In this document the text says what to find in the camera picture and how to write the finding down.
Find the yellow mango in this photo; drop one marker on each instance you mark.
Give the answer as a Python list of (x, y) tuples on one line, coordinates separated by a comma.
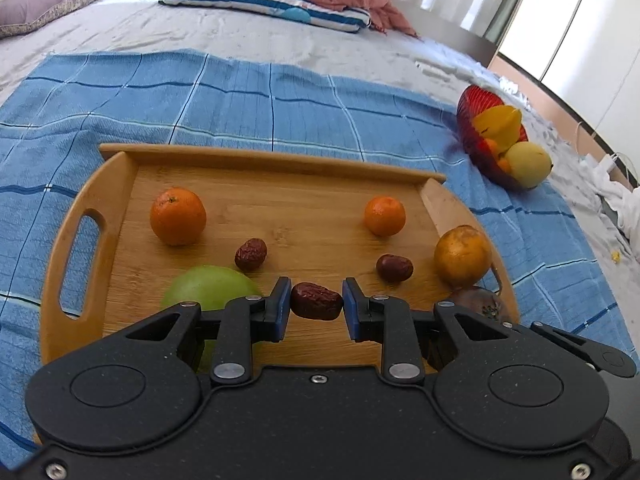
[(527, 162)]

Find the grey green curtain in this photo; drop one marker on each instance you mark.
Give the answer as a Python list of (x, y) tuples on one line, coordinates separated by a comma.
[(510, 5)]

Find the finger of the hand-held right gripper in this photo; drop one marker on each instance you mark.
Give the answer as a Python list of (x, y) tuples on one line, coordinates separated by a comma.
[(590, 350)]

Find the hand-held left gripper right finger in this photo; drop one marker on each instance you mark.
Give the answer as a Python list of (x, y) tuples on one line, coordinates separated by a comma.
[(352, 310)]

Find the purple pillow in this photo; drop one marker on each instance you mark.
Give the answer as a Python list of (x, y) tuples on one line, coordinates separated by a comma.
[(40, 5)]

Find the bed with grey sheet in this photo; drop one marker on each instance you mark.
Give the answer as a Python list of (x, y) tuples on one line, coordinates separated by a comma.
[(200, 30)]

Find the green apple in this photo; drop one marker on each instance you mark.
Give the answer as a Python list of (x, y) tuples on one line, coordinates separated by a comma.
[(210, 285)]

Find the red date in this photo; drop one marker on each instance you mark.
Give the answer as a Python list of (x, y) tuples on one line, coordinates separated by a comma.
[(316, 301), (395, 267), (251, 255)]

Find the white wardrobe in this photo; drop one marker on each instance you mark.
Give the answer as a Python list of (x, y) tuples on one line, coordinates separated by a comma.
[(590, 35)]

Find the wooden tray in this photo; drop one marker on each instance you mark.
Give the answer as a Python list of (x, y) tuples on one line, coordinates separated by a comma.
[(300, 200)]

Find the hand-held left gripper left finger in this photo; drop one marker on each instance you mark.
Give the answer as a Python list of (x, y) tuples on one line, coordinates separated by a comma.
[(282, 310)]

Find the large yellowish orange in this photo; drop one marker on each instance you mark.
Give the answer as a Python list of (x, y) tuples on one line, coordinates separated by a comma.
[(462, 257)]

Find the crumpled white clothes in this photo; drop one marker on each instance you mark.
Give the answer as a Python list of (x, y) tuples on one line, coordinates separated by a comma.
[(615, 195)]

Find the red glass bowl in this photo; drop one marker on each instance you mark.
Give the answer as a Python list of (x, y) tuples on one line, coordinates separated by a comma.
[(470, 105)]

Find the small yellow scrap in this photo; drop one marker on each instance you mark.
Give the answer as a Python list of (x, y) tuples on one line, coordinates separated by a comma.
[(614, 256)]

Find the dark purple fruit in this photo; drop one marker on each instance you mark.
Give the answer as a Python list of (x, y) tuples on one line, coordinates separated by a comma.
[(482, 302)]

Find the tiny orange kumquat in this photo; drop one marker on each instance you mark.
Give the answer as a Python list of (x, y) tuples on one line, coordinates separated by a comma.
[(491, 146), (503, 165)]

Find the blue checked blanket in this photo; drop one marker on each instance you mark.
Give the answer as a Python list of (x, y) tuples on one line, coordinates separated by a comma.
[(150, 100)]

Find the yellow starfruit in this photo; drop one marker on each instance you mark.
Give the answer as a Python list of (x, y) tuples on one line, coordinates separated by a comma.
[(500, 122)]

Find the light wooden panel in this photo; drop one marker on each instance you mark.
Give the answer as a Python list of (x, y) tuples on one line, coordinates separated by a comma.
[(505, 67)]

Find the small orange mandarin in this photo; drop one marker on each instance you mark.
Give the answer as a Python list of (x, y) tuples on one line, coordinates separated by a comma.
[(385, 216)]

